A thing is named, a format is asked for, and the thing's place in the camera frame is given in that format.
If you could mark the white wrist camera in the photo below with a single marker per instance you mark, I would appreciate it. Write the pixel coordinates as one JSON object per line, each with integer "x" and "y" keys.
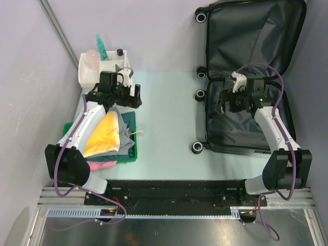
{"x": 240, "y": 82}
{"x": 124, "y": 76}

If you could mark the pink plastic pouch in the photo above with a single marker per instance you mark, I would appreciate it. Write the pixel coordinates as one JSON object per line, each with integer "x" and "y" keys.
{"x": 94, "y": 58}

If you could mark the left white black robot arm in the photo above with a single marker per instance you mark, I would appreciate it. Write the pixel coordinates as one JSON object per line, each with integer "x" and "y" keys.
{"x": 67, "y": 164}

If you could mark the small black capped bottle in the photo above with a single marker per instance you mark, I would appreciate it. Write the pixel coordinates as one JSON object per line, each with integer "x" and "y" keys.
{"x": 120, "y": 52}

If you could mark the teal toothpaste tube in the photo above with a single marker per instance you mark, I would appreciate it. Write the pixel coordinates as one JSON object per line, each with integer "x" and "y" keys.
{"x": 101, "y": 48}

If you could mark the pink cloth garment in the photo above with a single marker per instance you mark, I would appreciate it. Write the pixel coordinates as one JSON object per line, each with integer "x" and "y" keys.
{"x": 100, "y": 165}

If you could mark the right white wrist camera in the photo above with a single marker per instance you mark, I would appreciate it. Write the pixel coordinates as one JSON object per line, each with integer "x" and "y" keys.
{"x": 240, "y": 82}

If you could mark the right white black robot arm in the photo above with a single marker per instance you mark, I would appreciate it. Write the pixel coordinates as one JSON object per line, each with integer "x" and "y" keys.
{"x": 289, "y": 165}

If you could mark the green plastic tray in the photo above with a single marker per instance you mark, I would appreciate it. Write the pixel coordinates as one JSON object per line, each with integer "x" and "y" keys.
{"x": 81, "y": 130}

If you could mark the space astronaut hardshell suitcase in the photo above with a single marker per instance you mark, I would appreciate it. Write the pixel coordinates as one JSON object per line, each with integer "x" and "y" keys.
{"x": 258, "y": 39}

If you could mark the white drawer organizer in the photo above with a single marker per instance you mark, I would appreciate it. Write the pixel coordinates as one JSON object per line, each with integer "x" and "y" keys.
{"x": 88, "y": 75}

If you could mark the grey slotted cable duct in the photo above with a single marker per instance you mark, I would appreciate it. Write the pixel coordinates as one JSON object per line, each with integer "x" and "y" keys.
{"x": 106, "y": 214}

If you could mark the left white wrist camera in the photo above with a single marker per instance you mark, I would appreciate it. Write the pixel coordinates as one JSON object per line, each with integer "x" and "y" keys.
{"x": 124, "y": 76}

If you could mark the grey blue garment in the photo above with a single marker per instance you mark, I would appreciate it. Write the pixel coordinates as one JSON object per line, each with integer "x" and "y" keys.
{"x": 126, "y": 122}

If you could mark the teal green garment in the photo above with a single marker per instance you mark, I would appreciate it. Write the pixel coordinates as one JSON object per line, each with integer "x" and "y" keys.
{"x": 131, "y": 157}

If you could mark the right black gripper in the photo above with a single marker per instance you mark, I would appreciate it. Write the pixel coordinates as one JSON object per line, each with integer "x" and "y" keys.
{"x": 227, "y": 95}

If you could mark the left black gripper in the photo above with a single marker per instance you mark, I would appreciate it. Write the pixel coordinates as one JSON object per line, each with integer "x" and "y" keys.
{"x": 130, "y": 101}

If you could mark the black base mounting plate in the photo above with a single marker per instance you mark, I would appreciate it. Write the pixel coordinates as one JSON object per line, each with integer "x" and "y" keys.
{"x": 200, "y": 208}

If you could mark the yellow cloth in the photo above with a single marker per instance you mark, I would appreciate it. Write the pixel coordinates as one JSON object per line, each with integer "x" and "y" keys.
{"x": 105, "y": 136}

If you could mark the aluminium frame rail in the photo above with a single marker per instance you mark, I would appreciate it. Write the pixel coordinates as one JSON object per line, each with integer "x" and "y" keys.
{"x": 302, "y": 199}

